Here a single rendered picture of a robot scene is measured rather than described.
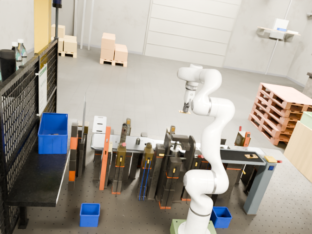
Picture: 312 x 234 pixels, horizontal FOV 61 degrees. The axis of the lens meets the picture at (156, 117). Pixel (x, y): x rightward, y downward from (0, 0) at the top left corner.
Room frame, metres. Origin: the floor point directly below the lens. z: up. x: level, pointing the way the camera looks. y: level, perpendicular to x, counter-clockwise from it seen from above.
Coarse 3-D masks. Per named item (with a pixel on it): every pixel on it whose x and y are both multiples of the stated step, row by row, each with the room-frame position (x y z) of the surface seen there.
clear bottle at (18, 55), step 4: (12, 44) 1.40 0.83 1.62; (16, 44) 1.41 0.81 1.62; (12, 48) 1.40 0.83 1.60; (16, 48) 1.41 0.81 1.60; (16, 52) 1.40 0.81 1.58; (16, 56) 1.39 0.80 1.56; (20, 56) 1.42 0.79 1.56; (16, 60) 1.39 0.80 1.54; (20, 60) 1.41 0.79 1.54; (16, 64) 1.39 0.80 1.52; (20, 64) 1.41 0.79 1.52; (16, 68) 1.39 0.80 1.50
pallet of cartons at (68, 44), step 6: (54, 24) 8.46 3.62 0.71; (54, 30) 7.99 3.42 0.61; (60, 30) 8.04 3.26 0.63; (54, 36) 7.99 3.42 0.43; (60, 36) 8.04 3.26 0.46; (66, 36) 8.41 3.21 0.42; (72, 36) 8.60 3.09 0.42; (60, 42) 7.55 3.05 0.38; (66, 42) 7.59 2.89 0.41; (72, 42) 7.67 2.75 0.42; (60, 48) 7.55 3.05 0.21; (66, 48) 7.59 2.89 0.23; (72, 48) 7.66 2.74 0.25
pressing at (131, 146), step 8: (96, 136) 1.68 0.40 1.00; (104, 136) 1.70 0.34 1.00; (112, 136) 1.72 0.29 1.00; (128, 136) 1.76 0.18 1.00; (136, 136) 1.79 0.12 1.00; (96, 144) 1.57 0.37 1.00; (128, 144) 1.65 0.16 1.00; (144, 144) 1.70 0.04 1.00; (152, 144) 1.72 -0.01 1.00; (200, 144) 1.86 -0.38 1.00; (136, 152) 1.58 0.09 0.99; (184, 152) 1.68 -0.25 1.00; (264, 152) 1.94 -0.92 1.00
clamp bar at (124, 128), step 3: (123, 123) 1.53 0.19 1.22; (123, 126) 1.49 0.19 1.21; (126, 126) 1.50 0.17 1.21; (123, 129) 1.48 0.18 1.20; (126, 129) 1.49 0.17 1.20; (123, 132) 1.49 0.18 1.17; (126, 132) 1.50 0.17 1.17; (123, 135) 1.50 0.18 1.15; (126, 135) 1.50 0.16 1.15; (120, 138) 1.50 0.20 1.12; (123, 138) 1.50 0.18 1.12; (120, 141) 1.50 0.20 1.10; (123, 141) 1.51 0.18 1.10; (120, 144) 1.51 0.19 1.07; (123, 147) 1.52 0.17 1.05
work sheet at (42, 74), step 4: (44, 64) 1.74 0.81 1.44; (44, 68) 1.67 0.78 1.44; (40, 72) 1.57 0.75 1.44; (44, 72) 1.67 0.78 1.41; (40, 76) 1.57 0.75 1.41; (44, 76) 1.67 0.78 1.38; (40, 80) 1.57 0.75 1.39; (44, 80) 1.67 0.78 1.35; (40, 84) 1.57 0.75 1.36; (44, 84) 1.67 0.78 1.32; (40, 88) 1.57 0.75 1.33; (44, 88) 1.67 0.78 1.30; (40, 92) 1.57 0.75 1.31; (44, 92) 1.67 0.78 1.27; (40, 96) 1.57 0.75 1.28; (44, 96) 1.67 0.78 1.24; (40, 100) 1.57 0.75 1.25; (44, 100) 1.67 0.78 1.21; (40, 104) 1.57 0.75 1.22; (44, 104) 1.67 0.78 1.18; (40, 108) 1.57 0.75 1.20; (44, 108) 1.67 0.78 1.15; (40, 112) 1.57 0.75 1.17
